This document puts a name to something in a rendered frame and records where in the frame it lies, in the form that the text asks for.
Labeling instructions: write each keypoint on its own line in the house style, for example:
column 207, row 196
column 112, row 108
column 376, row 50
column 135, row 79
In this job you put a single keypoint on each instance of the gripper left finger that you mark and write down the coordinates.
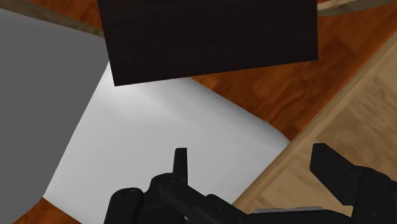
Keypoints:
column 173, row 201

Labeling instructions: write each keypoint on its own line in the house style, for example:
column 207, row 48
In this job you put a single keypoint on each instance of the white grey furniture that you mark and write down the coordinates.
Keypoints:
column 149, row 130

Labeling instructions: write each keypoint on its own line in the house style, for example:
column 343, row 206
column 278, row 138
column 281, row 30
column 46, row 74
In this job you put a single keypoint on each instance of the light wooden table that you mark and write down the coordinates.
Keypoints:
column 356, row 118

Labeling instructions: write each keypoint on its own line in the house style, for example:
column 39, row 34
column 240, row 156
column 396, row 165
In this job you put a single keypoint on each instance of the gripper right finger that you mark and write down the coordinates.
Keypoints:
column 369, row 192

